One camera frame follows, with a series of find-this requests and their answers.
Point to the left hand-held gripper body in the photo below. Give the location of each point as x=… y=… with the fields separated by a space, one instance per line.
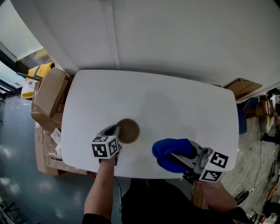
x=102 y=147

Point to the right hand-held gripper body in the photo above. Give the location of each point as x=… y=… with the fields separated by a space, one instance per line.
x=215 y=162

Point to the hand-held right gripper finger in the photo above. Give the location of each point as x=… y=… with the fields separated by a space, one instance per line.
x=183 y=163
x=195 y=151

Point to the brown round bowl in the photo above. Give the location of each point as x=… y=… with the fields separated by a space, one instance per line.
x=129 y=131

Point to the blue cloth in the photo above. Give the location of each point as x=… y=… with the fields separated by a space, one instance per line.
x=168 y=148

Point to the person's right forearm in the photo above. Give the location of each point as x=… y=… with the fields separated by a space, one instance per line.
x=218 y=194

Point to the person's left forearm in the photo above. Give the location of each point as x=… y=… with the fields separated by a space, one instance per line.
x=101 y=188

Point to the wooden slatted board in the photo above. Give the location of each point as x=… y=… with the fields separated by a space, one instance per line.
x=199 y=197

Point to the crumpled white packing papers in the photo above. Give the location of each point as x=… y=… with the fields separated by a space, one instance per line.
x=58 y=148

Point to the person's black shirt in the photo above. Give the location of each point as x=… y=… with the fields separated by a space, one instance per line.
x=157 y=203

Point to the white paper slip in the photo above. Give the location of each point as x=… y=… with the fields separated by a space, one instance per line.
x=56 y=135

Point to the taped cardboard box with labels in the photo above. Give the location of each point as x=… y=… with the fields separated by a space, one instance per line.
x=43 y=157

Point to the blue chair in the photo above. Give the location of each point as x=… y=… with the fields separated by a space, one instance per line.
x=247 y=107

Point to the flat cardboard box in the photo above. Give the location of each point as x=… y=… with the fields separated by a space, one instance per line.
x=51 y=92

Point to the wooden side shelf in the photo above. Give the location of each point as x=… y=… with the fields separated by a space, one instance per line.
x=262 y=108

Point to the brown cardboard sheet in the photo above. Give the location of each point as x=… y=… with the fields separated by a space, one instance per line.
x=243 y=87

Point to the yellow bin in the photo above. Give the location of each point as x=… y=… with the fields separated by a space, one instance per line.
x=41 y=68

